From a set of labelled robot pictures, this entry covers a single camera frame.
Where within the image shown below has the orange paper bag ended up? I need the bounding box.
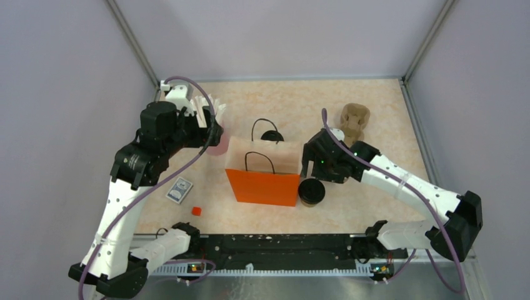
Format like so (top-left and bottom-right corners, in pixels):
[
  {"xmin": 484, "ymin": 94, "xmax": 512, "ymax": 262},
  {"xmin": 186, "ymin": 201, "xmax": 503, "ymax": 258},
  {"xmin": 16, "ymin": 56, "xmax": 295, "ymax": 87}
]
[{"xmin": 225, "ymin": 118, "xmax": 303, "ymax": 207}]

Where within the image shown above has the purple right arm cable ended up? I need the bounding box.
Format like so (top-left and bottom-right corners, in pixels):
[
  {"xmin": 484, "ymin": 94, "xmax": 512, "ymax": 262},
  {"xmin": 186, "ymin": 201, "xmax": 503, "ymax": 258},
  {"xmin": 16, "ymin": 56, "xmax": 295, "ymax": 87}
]
[{"xmin": 321, "ymin": 107, "xmax": 469, "ymax": 296}]

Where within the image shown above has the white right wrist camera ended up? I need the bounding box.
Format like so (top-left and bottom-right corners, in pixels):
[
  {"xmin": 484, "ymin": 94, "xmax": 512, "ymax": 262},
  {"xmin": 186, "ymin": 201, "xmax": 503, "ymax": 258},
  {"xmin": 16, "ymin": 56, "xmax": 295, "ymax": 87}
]
[{"xmin": 328, "ymin": 127, "xmax": 345, "ymax": 143}]

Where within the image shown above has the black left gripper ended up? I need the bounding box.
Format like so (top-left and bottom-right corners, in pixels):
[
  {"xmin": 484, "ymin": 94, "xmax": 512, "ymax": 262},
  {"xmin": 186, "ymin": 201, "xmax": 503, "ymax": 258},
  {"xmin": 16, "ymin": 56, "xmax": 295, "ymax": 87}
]
[{"xmin": 163, "ymin": 105, "xmax": 223, "ymax": 158}]

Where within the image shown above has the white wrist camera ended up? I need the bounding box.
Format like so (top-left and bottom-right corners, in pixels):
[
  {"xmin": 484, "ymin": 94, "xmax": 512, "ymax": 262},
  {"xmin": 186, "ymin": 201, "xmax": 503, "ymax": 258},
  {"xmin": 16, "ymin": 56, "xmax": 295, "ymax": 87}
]
[
  {"xmin": 160, "ymin": 81, "xmax": 196, "ymax": 117},
  {"xmin": 328, "ymin": 127, "xmax": 345, "ymax": 143}
]

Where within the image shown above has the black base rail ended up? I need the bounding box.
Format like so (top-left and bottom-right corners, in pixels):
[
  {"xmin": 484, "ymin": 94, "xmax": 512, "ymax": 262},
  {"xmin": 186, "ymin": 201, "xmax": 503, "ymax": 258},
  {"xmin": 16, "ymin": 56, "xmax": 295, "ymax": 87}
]
[{"xmin": 177, "ymin": 234, "xmax": 409, "ymax": 271}]

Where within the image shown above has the blue playing card box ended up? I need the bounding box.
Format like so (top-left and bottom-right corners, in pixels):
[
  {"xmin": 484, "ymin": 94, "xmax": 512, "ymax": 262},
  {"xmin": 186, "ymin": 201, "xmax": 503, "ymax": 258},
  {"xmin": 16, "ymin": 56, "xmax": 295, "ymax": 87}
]
[{"xmin": 166, "ymin": 176, "xmax": 194, "ymax": 204}]

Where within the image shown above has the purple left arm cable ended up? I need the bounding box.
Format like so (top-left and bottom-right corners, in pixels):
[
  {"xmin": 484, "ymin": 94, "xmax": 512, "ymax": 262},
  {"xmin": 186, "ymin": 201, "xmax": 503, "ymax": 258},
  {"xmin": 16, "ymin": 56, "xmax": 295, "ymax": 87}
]
[{"xmin": 77, "ymin": 76, "xmax": 218, "ymax": 300}]

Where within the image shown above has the brown paper coffee cup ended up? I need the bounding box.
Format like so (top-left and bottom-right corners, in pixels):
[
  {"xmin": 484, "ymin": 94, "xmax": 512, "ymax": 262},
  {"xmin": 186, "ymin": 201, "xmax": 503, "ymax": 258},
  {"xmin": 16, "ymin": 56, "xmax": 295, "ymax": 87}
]
[{"xmin": 301, "ymin": 198, "xmax": 322, "ymax": 208}]

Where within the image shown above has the black lid stack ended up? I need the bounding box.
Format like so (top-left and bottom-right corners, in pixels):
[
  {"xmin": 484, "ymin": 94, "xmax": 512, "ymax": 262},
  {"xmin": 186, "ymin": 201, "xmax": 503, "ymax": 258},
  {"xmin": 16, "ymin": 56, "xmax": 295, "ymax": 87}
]
[{"xmin": 261, "ymin": 130, "xmax": 284, "ymax": 143}]

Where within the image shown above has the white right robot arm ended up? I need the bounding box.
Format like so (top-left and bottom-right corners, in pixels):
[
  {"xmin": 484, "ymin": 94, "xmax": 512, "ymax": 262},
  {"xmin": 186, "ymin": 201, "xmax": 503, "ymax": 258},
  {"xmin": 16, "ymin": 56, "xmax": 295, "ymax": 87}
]
[{"xmin": 301, "ymin": 129, "xmax": 483, "ymax": 262}]

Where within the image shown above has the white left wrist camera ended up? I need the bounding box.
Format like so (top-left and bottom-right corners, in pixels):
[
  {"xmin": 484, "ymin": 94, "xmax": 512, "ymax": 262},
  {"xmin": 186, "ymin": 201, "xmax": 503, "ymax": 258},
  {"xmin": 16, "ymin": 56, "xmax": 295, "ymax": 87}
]
[{"xmin": 160, "ymin": 81, "xmax": 196, "ymax": 117}]

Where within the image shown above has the pink straw holder cup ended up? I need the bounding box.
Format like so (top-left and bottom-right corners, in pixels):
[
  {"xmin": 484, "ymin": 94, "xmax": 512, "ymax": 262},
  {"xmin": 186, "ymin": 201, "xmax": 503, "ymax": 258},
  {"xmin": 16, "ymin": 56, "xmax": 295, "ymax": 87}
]
[{"xmin": 206, "ymin": 122, "xmax": 231, "ymax": 156}]

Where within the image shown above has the small red cube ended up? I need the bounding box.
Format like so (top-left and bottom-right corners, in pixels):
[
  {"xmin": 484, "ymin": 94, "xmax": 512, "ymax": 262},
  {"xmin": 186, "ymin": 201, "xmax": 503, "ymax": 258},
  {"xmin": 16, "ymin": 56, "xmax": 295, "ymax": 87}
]
[{"xmin": 191, "ymin": 206, "xmax": 202, "ymax": 216}]

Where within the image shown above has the cardboard cup carrier stack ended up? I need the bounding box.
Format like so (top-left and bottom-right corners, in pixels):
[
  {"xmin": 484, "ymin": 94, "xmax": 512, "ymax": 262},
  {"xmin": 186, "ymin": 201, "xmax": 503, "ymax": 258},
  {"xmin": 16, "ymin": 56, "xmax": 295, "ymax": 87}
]
[{"xmin": 339, "ymin": 103, "xmax": 371, "ymax": 147}]

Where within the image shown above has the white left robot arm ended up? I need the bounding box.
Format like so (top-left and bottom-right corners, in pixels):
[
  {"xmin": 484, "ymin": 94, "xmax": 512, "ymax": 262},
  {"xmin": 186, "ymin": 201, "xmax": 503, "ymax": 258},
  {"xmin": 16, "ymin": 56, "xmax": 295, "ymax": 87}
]
[{"xmin": 68, "ymin": 98, "xmax": 223, "ymax": 299}]

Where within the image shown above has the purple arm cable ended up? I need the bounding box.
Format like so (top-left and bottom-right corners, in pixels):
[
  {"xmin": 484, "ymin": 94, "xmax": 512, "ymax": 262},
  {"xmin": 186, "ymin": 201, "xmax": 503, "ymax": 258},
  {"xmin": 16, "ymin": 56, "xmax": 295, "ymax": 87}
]
[
  {"xmin": 77, "ymin": 76, "xmax": 218, "ymax": 300},
  {"xmin": 321, "ymin": 107, "xmax": 469, "ymax": 296}
]

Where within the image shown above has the black coffee cup lid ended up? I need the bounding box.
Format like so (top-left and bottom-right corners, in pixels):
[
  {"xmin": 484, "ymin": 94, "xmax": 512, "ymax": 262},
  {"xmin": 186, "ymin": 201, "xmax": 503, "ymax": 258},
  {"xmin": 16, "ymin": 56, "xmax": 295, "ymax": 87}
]
[{"xmin": 297, "ymin": 178, "xmax": 326, "ymax": 200}]

